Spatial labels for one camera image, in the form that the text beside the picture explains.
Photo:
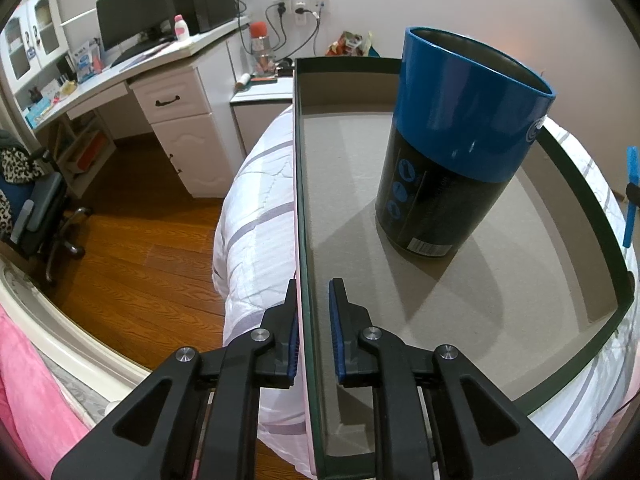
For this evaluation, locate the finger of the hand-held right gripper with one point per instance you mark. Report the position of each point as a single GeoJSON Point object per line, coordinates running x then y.
{"type": "Point", "coordinates": [634, 195]}

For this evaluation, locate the dark office chair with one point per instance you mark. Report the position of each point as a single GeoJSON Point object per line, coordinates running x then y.
{"type": "Point", "coordinates": [42, 205]}

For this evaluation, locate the white nightstand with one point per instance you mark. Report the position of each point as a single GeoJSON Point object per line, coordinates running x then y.
{"type": "Point", "coordinates": [265, 105]}

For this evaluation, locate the white glass-door cabinet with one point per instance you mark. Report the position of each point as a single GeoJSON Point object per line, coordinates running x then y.
{"type": "Point", "coordinates": [35, 35]}

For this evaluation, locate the white lint roller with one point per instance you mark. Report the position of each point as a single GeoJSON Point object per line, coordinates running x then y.
{"type": "Point", "coordinates": [243, 81]}

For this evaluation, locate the blue and black canister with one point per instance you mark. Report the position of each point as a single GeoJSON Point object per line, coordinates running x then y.
{"type": "Point", "coordinates": [465, 110]}

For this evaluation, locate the pink box with green rim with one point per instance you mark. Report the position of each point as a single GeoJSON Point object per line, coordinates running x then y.
{"type": "Point", "coordinates": [350, 185]}

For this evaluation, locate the white desk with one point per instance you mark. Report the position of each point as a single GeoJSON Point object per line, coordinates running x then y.
{"type": "Point", "coordinates": [170, 92]}

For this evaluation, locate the clear bottle with red cap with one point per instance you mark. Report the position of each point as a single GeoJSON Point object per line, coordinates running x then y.
{"type": "Point", "coordinates": [260, 47]}

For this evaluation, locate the white striped quilt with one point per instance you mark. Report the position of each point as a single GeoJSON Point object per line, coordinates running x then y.
{"type": "Point", "coordinates": [250, 220]}

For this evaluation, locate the pile of snack bags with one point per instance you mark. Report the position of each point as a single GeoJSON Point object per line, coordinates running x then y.
{"type": "Point", "coordinates": [350, 45]}

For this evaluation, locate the white bottle with pink cap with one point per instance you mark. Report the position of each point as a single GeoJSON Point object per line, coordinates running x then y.
{"type": "Point", "coordinates": [181, 29]}

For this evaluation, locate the black computer monitor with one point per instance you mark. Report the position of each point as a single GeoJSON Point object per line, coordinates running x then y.
{"type": "Point", "coordinates": [130, 15]}

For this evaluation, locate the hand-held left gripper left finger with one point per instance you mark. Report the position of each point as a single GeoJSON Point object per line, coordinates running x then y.
{"type": "Point", "coordinates": [294, 350]}

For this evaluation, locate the white bed frame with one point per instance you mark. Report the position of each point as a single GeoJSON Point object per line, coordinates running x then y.
{"type": "Point", "coordinates": [75, 340]}

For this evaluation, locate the black keyboard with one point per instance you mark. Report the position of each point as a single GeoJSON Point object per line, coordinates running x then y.
{"type": "Point", "coordinates": [135, 54]}

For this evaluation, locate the leopard print cloth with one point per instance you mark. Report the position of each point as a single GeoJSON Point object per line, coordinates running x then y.
{"type": "Point", "coordinates": [17, 165]}

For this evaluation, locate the blue and white box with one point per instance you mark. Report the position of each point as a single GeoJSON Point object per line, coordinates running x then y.
{"type": "Point", "coordinates": [86, 60]}

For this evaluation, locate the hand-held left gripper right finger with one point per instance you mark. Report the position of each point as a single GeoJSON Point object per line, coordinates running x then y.
{"type": "Point", "coordinates": [336, 340]}

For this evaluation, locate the pink blanket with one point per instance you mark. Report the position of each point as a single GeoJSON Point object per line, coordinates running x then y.
{"type": "Point", "coordinates": [30, 385]}

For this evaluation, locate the white wall socket strip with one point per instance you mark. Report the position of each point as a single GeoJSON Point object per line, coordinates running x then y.
{"type": "Point", "coordinates": [300, 7]}

